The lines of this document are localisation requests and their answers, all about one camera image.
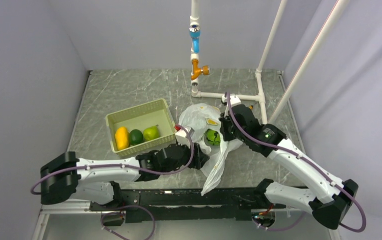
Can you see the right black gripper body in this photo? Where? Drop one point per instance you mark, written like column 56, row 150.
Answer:
column 228, row 131

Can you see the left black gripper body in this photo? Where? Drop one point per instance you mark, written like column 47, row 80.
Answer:
column 185, row 160

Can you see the light green fake fruit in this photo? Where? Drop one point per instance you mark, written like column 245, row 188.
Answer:
column 151, row 133

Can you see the green black striped fake melon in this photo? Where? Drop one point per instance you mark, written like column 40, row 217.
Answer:
column 212, row 137

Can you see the white plastic bag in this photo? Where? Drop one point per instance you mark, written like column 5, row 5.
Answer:
column 201, row 117

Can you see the yellow fake fruit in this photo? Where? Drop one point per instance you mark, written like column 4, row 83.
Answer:
column 122, row 138

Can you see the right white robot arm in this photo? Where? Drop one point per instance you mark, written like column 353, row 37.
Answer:
column 326, row 197

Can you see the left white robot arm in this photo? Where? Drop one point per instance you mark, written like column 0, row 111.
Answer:
column 69, row 177

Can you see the pale green plastic basket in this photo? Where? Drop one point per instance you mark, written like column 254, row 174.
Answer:
column 140, row 117

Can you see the orange pipe valve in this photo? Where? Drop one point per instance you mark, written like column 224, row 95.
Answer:
column 197, row 71

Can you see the blue pipe valve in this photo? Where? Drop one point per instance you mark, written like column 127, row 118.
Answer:
column 194, row 32

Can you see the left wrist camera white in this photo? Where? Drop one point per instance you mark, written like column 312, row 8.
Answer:
column 182, row 137

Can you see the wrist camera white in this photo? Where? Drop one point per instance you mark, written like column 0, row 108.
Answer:
column 233, row 99
column 182, row 137

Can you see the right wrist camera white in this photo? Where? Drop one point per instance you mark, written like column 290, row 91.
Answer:
column 233, row 99

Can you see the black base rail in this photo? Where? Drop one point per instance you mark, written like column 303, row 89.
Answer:
column 238, row 203

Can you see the aluminium frame rail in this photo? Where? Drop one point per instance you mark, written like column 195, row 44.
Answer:
column 65, row 209

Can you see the white pvc pipe frame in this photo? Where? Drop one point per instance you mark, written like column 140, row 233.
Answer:
column 334, row 15

